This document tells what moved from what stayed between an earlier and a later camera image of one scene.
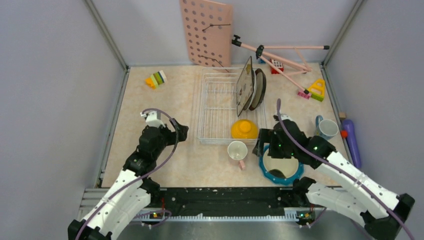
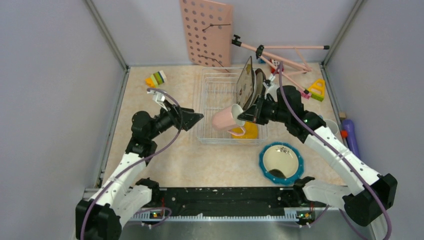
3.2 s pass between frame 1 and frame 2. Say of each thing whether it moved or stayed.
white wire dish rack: stayed
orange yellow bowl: stayed
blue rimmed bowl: stayed
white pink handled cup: moved
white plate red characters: stayed
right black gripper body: moved
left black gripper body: moved
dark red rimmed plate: stayed
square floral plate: stayed
